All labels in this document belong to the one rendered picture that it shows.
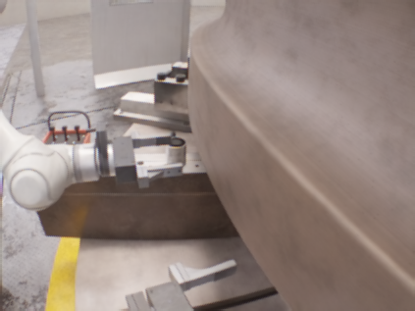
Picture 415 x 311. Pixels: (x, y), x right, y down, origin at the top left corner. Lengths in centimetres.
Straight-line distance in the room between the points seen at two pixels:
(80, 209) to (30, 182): 84
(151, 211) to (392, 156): 103
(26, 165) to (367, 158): 56
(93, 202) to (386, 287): 114
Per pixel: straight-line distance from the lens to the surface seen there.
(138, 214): 133
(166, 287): 46
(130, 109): 242
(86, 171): 72
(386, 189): 48
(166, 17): 426
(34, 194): 55
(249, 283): 132
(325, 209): 45
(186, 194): 126
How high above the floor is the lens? 139
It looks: 33 degrees down
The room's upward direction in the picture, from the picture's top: 4 degrees clockwise
